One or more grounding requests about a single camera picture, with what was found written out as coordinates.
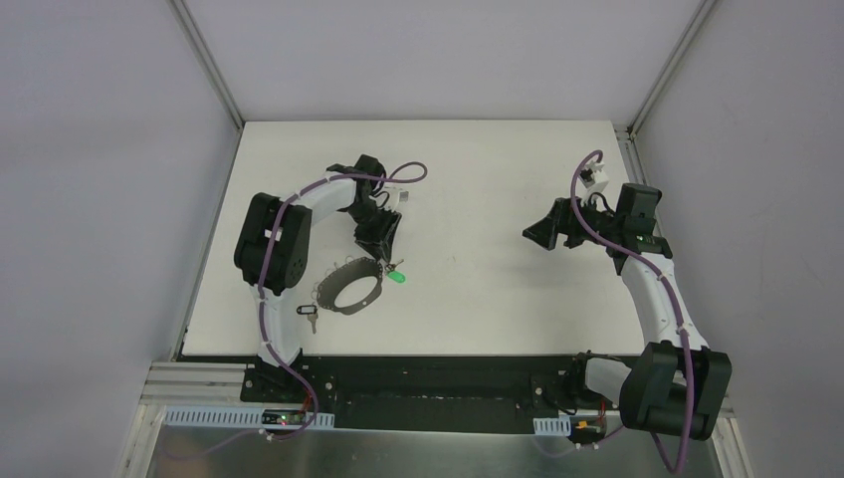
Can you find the white slotted cable duct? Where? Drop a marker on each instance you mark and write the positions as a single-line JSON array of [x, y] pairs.
[[245, 417]]

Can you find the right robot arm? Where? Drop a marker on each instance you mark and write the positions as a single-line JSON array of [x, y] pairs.
[[678, 383]]

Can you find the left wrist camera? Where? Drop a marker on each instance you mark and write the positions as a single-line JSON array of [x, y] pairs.
[[395, 197]]

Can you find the key with black tag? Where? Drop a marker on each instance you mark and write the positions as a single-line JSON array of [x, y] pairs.
[[310, 312]]

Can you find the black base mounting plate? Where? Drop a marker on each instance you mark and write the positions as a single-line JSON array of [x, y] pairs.
[[499, 395]]

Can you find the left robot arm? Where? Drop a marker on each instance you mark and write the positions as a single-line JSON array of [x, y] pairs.
[[272, 251]]

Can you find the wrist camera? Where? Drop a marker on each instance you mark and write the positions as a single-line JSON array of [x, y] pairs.
[[593, 178], [395, 197]]

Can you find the aluminium frame rail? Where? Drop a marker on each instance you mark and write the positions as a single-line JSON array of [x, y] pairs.
[[193, 383]]

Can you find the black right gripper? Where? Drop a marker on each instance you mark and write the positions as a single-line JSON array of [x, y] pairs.
[[570, 222]]

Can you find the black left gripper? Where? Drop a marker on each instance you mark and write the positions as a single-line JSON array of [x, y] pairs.
[[380, 224]]

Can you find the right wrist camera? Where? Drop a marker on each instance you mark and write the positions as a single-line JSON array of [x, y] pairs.
[[593, 178]]

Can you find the key with green tag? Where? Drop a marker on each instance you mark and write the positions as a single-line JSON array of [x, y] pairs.
[[394, 274]]

